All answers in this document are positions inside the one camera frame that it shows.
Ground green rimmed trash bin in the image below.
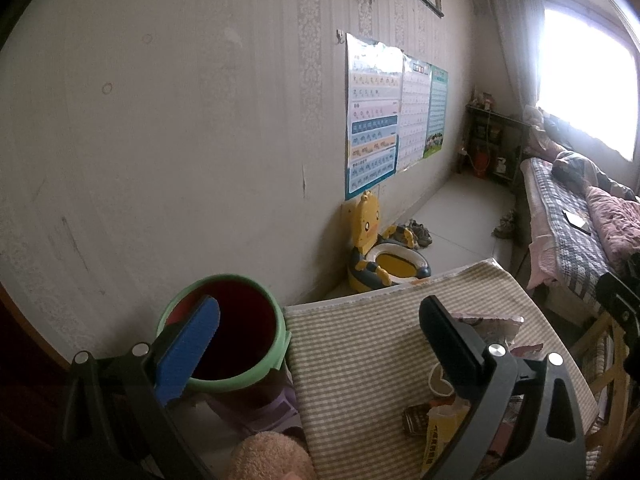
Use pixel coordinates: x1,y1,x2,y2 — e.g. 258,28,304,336
156,274,292,394

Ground wooden chair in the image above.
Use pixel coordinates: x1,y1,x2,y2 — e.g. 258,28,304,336
570,313,639,479

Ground yellow snack box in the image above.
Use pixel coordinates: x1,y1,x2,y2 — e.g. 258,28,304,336
421,399,471,474

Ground pink plush toy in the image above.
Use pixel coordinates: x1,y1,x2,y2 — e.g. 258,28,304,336
226,431,318,480

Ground bed with plaid sheet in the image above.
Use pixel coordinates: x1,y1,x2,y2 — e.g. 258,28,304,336
521,151,639,309

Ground striped beige table mat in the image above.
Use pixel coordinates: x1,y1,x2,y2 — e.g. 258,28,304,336
284,260,598,479

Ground papers on bed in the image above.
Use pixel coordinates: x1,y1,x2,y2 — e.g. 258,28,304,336
563,210,591,235

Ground pink blanket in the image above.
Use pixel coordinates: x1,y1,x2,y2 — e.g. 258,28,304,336
586,186,640,266

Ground yellow duck potty seat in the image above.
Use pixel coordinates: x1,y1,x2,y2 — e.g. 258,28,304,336
347,191,432,292

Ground shoes on floor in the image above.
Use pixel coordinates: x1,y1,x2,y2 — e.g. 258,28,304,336
383,219,433,250

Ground dark wooden shelf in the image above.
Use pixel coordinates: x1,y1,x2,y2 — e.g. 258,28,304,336
464,104,527,188

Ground teal wall poster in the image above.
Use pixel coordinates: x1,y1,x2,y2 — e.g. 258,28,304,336
423,65,448,158

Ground white chart wall poster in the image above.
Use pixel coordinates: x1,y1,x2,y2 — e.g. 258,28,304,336
397,55,432,172

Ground blue pinyin wall poster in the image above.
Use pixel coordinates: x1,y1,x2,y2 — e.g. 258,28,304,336
345,34,404,200

